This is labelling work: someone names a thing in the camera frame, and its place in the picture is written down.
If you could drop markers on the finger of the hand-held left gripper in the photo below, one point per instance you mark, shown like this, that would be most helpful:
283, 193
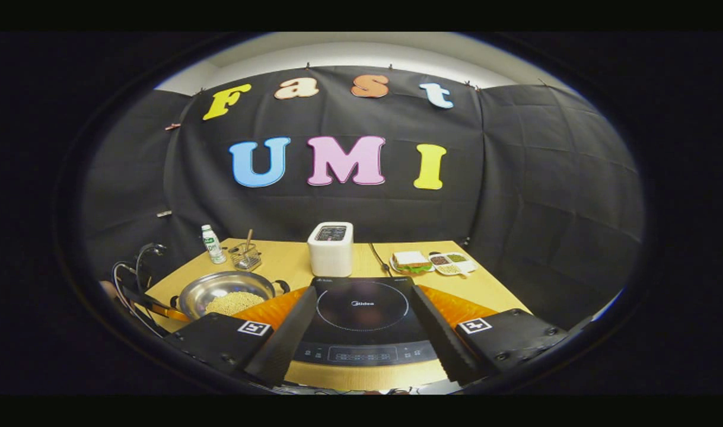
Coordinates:
168, 311

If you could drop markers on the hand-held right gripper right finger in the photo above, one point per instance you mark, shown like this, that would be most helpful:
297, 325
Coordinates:
447, 341

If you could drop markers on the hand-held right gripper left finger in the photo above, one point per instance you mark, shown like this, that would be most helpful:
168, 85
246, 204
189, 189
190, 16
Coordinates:
278, 350

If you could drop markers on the stainless steel pot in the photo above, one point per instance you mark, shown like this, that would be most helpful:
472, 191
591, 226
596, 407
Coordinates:
219, 284

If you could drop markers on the pile of yellow soybeans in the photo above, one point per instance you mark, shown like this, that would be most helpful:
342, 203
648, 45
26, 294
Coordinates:
233, 303

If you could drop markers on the black induction cooktop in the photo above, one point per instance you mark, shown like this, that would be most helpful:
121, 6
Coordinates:
361, 314

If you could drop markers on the white divided spice tray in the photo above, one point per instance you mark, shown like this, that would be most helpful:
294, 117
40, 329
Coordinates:
453, 264

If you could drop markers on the white green-label drink bottle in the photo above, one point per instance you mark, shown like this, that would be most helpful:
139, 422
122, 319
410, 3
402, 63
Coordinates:
213, 246

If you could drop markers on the sandwich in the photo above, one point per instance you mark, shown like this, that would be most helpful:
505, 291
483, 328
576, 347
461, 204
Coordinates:
411, 260

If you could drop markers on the white toaster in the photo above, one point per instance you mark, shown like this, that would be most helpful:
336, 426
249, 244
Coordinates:
330, 255

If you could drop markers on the black backdrop cloth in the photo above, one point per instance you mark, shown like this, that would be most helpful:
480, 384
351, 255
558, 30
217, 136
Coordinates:
545, 178

